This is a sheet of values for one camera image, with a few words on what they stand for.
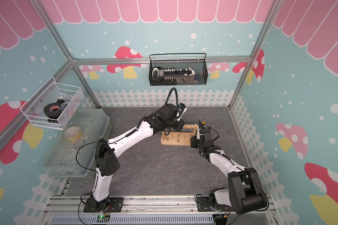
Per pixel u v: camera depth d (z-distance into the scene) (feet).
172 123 2.27
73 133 2.60
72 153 2.53
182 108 2.40
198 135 2.65
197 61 2.93
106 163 1.61
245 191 1.38
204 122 3.58
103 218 2.39
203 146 2.24
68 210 2.39
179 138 3.08
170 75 2.86
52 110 2.33
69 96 2.59
